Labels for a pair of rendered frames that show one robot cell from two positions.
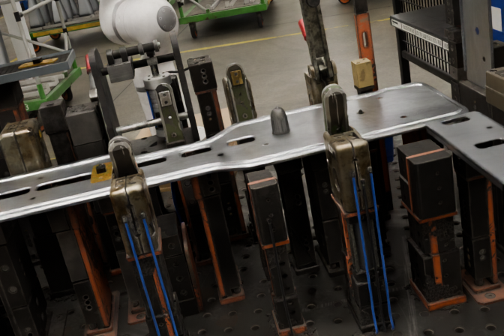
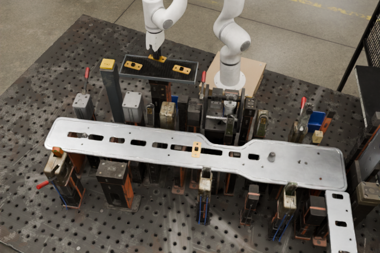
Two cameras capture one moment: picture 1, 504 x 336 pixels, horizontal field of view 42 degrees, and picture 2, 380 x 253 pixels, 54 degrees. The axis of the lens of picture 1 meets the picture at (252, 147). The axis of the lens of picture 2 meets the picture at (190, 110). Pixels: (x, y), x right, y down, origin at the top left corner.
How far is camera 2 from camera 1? 1.05 m
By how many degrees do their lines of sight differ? 32
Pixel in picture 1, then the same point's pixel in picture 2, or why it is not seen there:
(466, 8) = (371, 146)
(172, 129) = (229, 130)
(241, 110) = (260, 131)
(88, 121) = (196, 114)
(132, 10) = (230, 36)
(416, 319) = (289, 239)
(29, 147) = (170, 120)
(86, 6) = not seen: outside the picture
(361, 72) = (316, 138)
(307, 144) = (277, 178)
